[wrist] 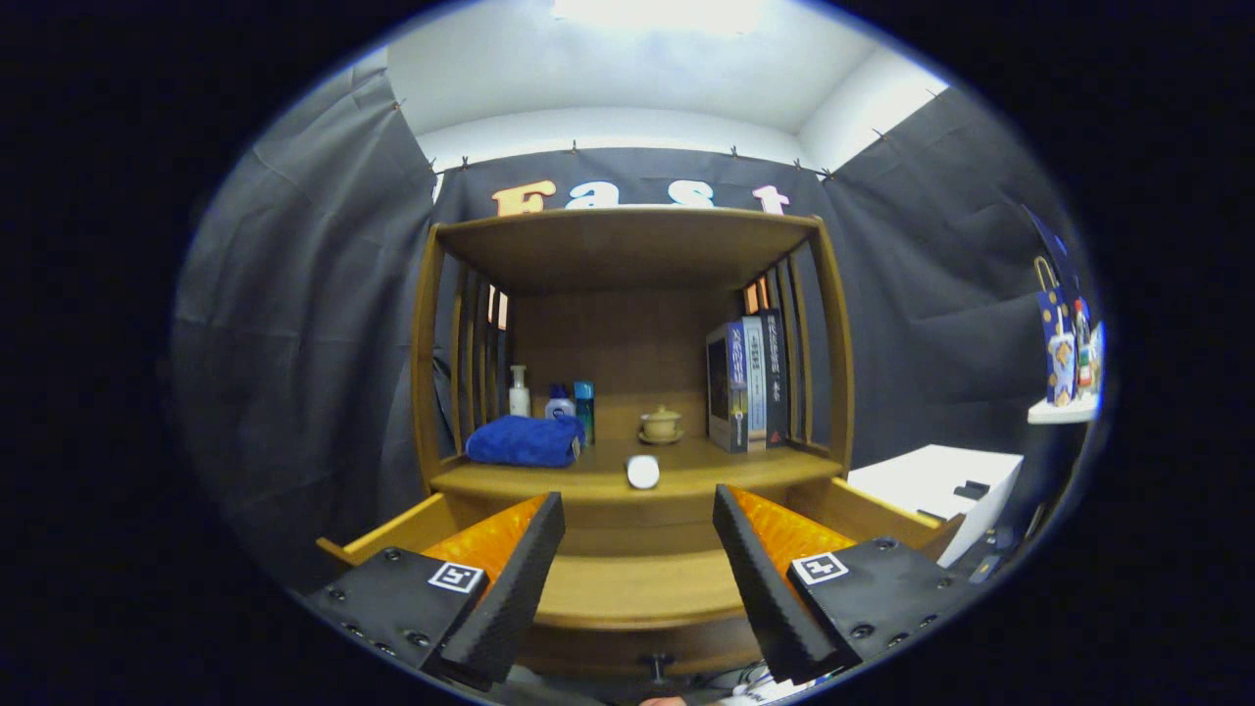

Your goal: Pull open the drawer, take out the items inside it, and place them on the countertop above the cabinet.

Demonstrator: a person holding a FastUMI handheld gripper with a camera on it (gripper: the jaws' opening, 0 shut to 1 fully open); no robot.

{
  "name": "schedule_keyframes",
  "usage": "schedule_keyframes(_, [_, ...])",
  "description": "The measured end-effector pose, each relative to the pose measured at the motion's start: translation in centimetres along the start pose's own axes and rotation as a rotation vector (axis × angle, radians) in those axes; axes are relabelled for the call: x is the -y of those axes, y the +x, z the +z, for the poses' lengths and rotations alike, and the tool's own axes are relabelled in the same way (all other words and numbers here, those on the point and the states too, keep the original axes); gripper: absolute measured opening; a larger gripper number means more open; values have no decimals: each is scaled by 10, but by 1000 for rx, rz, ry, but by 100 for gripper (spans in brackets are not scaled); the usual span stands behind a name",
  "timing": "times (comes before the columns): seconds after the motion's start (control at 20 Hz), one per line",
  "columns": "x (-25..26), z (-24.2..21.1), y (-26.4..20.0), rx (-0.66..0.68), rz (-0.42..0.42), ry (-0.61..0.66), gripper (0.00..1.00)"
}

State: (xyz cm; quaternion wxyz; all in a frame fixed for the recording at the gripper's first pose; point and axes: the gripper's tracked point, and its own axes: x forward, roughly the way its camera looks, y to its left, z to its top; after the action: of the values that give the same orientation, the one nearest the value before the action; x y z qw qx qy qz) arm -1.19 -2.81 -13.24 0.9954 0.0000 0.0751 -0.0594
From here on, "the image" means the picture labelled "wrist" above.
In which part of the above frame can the black backdrop cloth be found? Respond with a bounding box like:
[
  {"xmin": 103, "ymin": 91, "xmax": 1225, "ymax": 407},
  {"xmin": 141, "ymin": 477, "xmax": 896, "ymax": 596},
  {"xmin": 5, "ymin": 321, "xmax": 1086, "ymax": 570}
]
[{"xmin": 172, "ymin": 64, "xmax": 1089, "ymax": 589}]

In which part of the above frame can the tangle of cables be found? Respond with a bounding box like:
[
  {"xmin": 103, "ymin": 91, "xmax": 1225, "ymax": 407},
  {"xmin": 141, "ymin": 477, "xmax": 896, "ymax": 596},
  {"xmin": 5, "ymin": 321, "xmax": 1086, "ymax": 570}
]
[{"xmin": 721, "ymin": 665, "xmax": 834, "ymax": 705}]

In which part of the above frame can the blue gift bag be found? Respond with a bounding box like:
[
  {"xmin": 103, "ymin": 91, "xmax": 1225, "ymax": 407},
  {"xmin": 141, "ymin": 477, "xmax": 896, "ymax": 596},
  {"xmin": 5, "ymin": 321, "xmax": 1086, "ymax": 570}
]
[{"xmin": 1034, "ymin": 255, "xmax": 1079, "ymax": 408}]

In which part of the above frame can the wooden drawer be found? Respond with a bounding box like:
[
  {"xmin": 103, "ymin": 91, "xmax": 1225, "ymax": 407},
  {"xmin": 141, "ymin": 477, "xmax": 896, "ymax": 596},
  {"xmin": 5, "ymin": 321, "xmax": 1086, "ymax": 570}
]
[{"xmin": 316, "ymin": 478, "xmax": 967, "ymax": 687}]

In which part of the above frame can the white spine book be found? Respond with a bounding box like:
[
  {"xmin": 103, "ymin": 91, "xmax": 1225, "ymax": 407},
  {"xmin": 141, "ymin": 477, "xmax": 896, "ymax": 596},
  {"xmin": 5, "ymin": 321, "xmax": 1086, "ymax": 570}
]
[{"xmin": 742, "ymin": 315, "xmax": 768, "ymax": 452}]

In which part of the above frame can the white shelf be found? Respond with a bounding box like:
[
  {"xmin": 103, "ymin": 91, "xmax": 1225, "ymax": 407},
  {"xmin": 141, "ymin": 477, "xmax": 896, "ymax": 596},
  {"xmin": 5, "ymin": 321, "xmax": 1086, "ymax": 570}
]
[{"xmin": 1027, "ymin": 392, "xmax": 1101, "ymax": 426}]

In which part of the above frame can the blue spine book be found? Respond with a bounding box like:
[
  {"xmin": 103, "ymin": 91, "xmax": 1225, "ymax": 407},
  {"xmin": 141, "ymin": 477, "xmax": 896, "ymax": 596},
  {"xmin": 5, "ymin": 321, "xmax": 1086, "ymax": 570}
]
[{"xmin": 706, "ymin": 321, "xmax": 751, "ymax": 454}]

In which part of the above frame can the wooden cabinet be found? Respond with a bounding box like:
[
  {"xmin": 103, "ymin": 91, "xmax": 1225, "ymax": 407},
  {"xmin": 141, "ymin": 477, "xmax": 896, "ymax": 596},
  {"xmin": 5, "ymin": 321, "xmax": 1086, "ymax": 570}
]
[{"xmin": 412, "ymin": 206, "xmax": 856, "ymax": 550}]

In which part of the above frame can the wooden countertop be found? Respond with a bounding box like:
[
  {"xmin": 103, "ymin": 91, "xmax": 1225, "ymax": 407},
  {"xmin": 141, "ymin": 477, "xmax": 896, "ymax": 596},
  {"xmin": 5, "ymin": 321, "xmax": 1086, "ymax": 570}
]
[{"xmin": 429, "ymin": 436, "xmax": 846, "ymax": 503}]

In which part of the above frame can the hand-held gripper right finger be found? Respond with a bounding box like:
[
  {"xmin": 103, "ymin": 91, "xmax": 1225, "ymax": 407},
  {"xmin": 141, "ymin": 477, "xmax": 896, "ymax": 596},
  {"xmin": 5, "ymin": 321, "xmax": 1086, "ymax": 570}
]
[{"xmin": 713, "ymin": 483, "xmax": 981, "ymax": 685}]

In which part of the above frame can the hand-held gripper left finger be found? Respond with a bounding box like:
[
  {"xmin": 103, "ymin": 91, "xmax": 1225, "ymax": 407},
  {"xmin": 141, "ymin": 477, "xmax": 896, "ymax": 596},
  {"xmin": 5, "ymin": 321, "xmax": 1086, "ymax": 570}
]
[{"xmin": 304, "ymin": 491, "xmax": 567, "ymax": 690}]

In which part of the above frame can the clear bottle red cap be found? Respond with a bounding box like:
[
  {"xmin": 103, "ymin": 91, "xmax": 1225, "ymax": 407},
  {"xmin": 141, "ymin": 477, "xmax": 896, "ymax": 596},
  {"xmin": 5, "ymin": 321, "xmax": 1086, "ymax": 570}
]
[{"xmin": 1072, "ymin": 297, "xmax": 1095, "ymax": 398}]

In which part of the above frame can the black spine book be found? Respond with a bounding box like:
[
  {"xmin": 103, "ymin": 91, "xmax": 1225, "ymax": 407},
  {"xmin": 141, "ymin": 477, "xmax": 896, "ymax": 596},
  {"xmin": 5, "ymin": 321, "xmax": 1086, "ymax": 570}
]
[{"xmin": 760, "ymin": 309, "xmax": 790, "ymax": 449}]

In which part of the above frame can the blue towel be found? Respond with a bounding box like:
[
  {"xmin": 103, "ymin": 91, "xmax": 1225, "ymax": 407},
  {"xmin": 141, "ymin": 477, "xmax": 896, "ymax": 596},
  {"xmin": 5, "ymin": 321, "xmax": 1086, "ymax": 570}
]
[{"xmin": 465, "ymin": 414, "xmax": 586, "ymax": 469}]

